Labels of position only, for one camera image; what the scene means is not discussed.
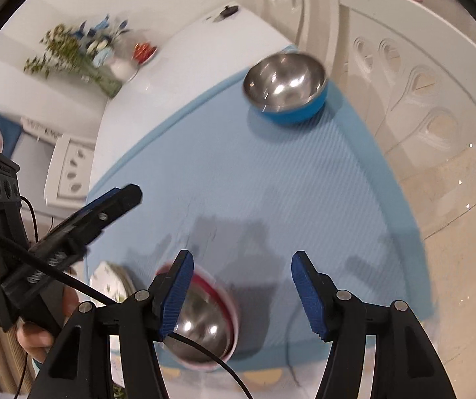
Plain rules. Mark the clear glass vase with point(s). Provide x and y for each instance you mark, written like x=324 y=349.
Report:
x=109 y=85

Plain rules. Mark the black knob lid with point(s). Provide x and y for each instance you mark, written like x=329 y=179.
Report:
x=227 y=11

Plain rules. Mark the large square green print plate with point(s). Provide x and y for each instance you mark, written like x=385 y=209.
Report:
x=109 y=276

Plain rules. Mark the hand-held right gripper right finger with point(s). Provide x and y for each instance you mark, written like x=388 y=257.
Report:
x=306 y=295

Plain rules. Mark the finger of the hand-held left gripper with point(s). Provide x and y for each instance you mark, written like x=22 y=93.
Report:
x=109 y=208

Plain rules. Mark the pink cartoon bowl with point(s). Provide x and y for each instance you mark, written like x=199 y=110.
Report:
x=204 y=366

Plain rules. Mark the person's left hand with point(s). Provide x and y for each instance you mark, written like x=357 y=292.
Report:
x=34 y=338

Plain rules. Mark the green flower bouquet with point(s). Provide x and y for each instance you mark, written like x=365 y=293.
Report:
x=61 y=52

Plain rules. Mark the white carved furniture piece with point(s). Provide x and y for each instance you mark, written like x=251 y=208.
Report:
x=40 y=129

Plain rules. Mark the light blue quilted mat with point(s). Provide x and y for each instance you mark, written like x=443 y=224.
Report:
x=262 y=166

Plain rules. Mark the blue steel bowl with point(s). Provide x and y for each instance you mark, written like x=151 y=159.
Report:
x=283 y=81

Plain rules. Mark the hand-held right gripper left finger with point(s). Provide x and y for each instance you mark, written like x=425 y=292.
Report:
x=177 y=295

